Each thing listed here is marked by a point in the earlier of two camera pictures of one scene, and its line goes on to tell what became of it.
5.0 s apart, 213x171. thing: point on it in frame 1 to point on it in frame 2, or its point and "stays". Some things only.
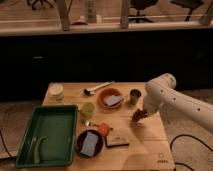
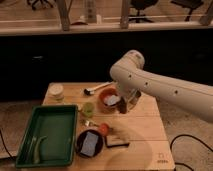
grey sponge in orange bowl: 113,99 stays
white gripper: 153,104 to 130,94
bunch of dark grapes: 139,114 to 122,105
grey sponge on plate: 90,144 stays
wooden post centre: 124,14 stays
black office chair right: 188,4 stays
